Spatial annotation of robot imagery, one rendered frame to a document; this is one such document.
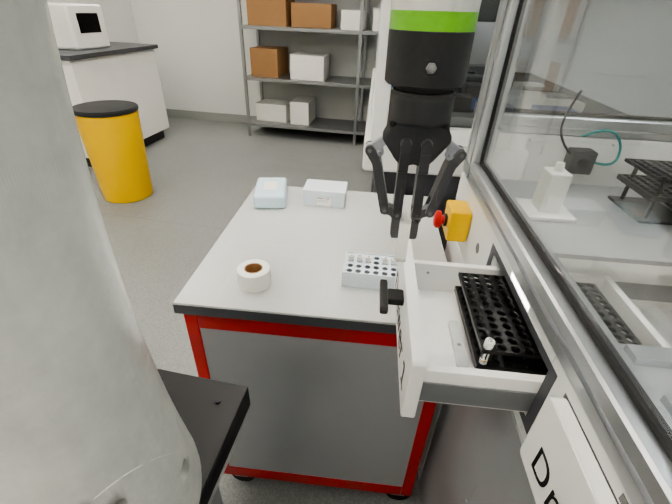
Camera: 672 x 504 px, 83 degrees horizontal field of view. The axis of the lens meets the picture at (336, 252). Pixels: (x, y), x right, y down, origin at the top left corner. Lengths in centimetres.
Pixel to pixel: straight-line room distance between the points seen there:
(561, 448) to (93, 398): 41
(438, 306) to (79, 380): 59
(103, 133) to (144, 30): 274
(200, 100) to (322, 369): 476
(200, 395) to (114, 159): 260
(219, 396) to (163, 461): 33
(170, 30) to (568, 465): 532
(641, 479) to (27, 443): 40
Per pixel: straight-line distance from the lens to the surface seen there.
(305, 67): 434
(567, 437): 47
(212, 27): 517
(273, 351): 87
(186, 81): 543
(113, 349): 21
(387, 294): 58
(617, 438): 44
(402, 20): 46
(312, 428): 107
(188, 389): 62
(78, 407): 21
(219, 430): 57
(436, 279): 72
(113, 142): 305
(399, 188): 52
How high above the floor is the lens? 127
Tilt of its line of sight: 33 degrees down
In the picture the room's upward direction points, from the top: 2 degrees clockwise
